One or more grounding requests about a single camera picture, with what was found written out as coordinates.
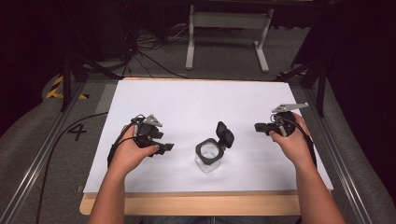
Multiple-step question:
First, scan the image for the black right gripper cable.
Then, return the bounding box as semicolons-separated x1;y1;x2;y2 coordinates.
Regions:
275;115;318;170

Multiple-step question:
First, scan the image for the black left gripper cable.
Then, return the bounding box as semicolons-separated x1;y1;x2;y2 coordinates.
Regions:
35;111;138;224

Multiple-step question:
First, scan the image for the person's right hand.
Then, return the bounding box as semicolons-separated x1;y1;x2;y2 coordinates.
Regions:
268;112;313;172

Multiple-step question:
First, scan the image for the black tripod stand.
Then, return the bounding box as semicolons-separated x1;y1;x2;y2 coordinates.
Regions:
273;52;332;119
60;50;123;112

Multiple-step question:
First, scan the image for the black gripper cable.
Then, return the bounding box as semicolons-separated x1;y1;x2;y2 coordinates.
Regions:
275;115;318;170
35;111;138;224

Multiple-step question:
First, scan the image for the clear jar with black lid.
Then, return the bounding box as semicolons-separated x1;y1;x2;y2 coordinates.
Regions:
194;120;235;174

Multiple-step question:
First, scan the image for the aluminium floor rail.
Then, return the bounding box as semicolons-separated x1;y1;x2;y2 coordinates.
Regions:
0;81;87;224
303;87;375;224

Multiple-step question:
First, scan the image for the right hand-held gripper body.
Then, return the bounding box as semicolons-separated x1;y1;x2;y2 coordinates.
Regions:
268;102;310;138

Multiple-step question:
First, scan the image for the white metal table frame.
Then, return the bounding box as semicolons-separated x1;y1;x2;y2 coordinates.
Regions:
185;4;275;74

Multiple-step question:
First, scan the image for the yellow black hazard tape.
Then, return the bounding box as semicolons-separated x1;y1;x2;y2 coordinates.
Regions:
45;75;91;101

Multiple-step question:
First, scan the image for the person's left hand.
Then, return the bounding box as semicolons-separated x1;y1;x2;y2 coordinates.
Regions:
107;124;161;175

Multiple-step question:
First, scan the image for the white sheet table cover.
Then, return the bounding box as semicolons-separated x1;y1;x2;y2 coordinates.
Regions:
82;79;334;194

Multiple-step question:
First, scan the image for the bundle of black floor cables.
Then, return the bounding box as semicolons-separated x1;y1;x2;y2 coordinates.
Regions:
120;21;189;80

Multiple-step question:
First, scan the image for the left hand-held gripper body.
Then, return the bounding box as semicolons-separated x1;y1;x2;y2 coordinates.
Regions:
131;113;164;149

